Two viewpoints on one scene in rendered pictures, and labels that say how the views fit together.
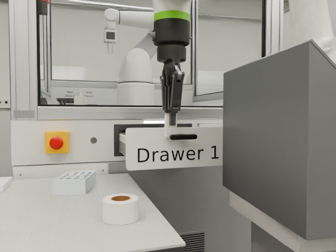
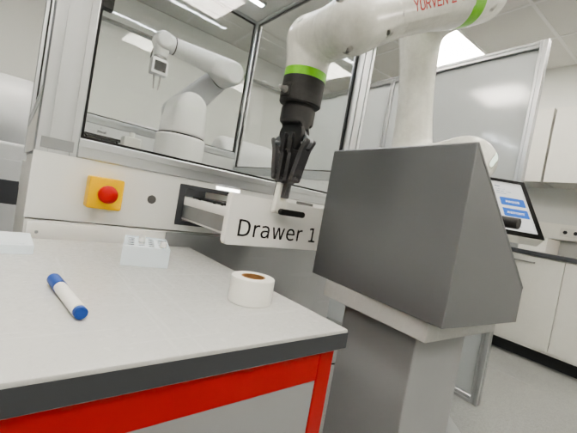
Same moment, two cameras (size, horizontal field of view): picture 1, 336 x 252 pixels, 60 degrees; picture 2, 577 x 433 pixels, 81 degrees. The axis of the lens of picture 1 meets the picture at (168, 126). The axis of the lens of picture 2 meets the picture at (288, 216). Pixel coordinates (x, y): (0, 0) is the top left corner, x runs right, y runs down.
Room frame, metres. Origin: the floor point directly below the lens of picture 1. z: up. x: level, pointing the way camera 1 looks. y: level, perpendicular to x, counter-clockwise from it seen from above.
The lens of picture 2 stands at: (0.05, 0.27, 0.92)
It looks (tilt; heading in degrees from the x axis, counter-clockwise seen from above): 2 degrees down; 337
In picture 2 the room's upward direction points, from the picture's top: 10 degrees clockwise
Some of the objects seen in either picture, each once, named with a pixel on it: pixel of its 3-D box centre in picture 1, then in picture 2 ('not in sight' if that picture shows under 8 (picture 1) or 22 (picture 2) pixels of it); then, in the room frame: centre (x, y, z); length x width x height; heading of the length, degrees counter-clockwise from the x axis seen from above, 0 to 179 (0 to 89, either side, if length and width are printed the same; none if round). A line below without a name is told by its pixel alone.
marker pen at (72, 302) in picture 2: not in sight; (65, 294); (0.52, 0.34, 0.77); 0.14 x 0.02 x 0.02; 23
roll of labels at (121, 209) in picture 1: (120, 208); (251, 288); (0.56, 0.09, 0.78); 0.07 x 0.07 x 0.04
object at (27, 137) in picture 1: (139, 131); (178, 198); (1.52, 0.15, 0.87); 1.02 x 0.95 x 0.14; 107
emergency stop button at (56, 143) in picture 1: (56, 142); (107, 194); (0.91, 0.35, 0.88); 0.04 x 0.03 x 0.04; 107
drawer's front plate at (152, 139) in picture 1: (178, 147); (279, 224); (0.80, -0.03, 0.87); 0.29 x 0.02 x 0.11; 107
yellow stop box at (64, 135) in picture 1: (57, 141); (104, 193); (0.94, 0.36, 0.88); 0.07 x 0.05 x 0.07; 107
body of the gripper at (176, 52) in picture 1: (171, 64); (294, 128); (0.75, -0.01, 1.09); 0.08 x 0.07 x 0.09; 18
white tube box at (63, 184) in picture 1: (75, 181); (145, 250); (0.79, 0.25, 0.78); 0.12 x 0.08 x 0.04; 2
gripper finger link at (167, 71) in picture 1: (172, 90); (292, 159); (0.74, -0.01, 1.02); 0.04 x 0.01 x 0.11; 108
